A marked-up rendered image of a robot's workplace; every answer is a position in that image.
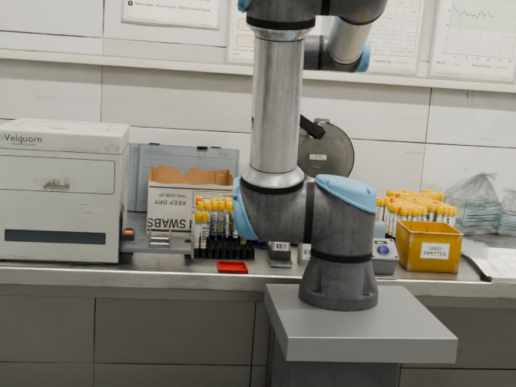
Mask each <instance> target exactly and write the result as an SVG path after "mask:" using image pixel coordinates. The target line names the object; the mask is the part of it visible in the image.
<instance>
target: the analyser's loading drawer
mask: <svg viewBox="0 0 516 387"><path fill-rule="evenodd" d="M148 236H149V240H148V241H130V240H120V252H124V253H168V254H190V255H191V259H193V258H194V235H191V243H173V242H171V241H170V237H171V230H169V238H163V237H151V229H149V234H148Z"/></svg>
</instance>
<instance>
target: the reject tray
mask: <svg viewBox="0 0 516 387"><path fill-rule="evenodd" d="M217 269H218V273H248V269H247V266H246V263H245V262H225V261H217Z"/></svg>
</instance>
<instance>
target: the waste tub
mask: <svg viewBox="0 0 516 387"><path fill-rule="evenodd" d="M396 221H397V226H396V234H395V247H396V249H397V253H398V255H399V263H400V264H401V265H402V267H403V268H404V269H405V270H406V271H412V272H429V273H458V268H459V262H460V255H461V243H462V237H463V236H464V234H463V233H461V232H459V231H458V230H456V229H455V228H454V227H452V226H450V225H449V224H447V223H442V222H427V221H413V220H396Z"/></svg>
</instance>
